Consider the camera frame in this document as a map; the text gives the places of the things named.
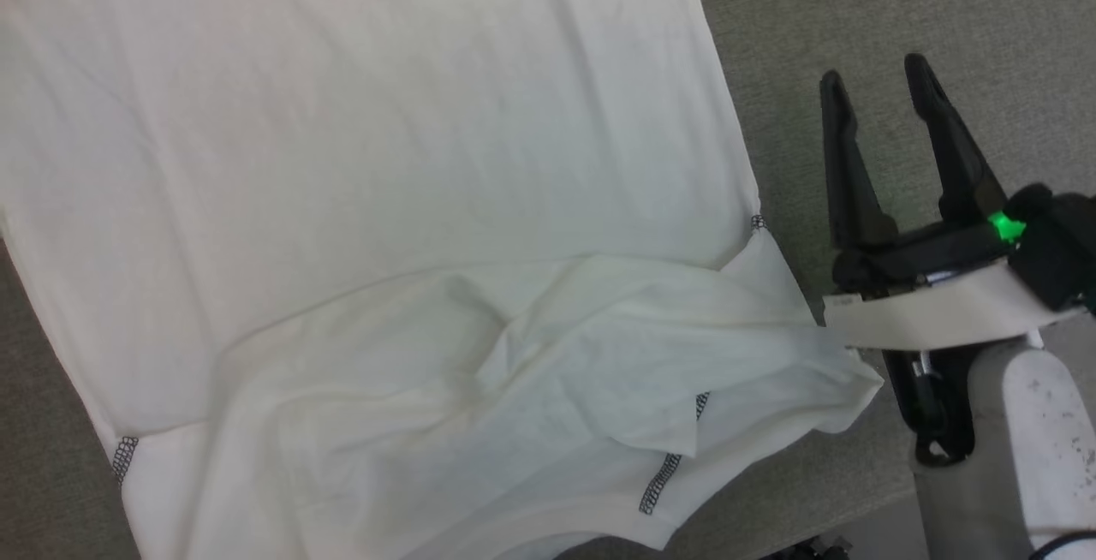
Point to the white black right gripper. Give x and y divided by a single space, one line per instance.
925 316

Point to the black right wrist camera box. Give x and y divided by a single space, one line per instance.
1057 252

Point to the white t-shirt garment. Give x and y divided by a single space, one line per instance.
342 157

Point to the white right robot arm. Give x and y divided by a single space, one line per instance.
1019 449

